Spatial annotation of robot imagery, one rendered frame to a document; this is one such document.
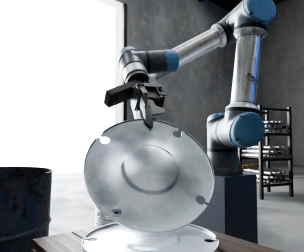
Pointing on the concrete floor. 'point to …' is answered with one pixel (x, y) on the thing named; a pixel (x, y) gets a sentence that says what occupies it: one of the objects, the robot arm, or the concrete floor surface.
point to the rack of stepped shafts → (274, 149)
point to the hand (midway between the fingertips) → (147, 125)
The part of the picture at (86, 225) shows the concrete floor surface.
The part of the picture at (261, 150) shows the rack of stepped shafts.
